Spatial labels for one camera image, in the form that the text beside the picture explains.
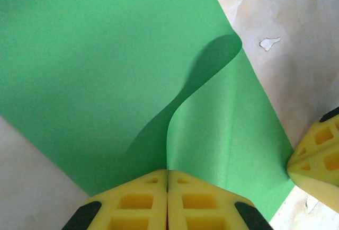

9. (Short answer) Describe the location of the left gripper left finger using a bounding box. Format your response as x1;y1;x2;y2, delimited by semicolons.
62;169;168;230

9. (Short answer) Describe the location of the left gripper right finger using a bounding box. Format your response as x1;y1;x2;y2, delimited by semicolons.
167;170;274;230

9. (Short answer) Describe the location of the green paper sheet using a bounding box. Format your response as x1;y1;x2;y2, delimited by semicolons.
0;0;295;223

